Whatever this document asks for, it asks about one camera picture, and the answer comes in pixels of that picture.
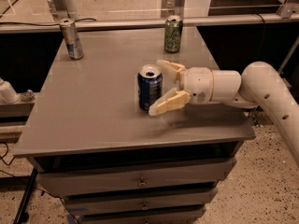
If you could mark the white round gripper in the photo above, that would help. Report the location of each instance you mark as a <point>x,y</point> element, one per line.
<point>196,84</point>

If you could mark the blue pepsi can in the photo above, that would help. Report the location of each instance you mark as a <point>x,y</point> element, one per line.
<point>150,83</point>

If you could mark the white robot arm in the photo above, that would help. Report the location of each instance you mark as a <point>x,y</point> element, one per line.
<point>258,85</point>

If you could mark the green soda can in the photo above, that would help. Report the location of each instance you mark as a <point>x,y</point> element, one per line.
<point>172,33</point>

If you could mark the silver blue energy drink can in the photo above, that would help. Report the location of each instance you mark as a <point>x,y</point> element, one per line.
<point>71,38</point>

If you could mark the grey drawer cabinet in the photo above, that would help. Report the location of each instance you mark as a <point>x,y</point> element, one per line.
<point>87,114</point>

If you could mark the middle grey drawer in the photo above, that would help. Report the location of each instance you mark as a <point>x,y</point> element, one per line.
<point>106,203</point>

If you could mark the grey drawer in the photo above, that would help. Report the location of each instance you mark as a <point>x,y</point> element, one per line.
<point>153,216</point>
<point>136,177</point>
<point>106,203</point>

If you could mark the bottom grey drawer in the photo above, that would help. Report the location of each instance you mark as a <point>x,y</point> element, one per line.
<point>153,216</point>

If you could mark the top grey drawer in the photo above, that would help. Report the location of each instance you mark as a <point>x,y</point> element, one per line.
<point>136,177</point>

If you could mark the black stand leg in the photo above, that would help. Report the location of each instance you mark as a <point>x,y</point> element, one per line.
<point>29,182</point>

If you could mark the metal frame post centre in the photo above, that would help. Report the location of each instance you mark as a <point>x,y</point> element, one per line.
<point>172,7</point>

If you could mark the metal frame post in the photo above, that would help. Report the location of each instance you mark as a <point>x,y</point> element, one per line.
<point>172,7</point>
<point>60,9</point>

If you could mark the grey metal rail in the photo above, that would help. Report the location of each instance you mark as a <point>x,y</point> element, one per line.
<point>26,27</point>

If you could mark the metal frame post left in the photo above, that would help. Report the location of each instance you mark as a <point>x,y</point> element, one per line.
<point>60,9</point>

